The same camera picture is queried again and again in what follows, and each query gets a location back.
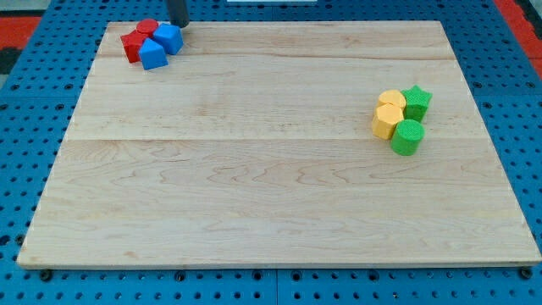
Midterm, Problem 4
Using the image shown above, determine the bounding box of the green star block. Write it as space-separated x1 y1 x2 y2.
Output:
401 85 433 123

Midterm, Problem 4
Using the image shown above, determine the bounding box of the red star block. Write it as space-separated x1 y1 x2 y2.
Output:
120 30 148 64

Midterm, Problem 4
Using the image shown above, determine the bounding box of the yellow round block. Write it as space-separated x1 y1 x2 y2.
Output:
377 89 407 109

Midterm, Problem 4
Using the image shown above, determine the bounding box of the blue cube block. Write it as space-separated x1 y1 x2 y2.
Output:
152 23 184 55

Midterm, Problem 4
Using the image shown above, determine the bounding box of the yellow hexagon block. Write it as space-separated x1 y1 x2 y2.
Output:
372 103 404 140

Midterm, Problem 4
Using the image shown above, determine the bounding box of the red cylinder block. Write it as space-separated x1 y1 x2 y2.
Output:
135 19 159 37

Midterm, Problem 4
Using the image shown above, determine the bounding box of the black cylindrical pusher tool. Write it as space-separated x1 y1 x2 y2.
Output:
165 0 190 28

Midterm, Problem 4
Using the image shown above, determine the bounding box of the green cylinder block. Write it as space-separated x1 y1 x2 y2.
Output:
390 119 425 156

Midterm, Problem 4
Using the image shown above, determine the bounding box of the light wooden board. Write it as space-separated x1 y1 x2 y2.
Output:
17 21 541 269

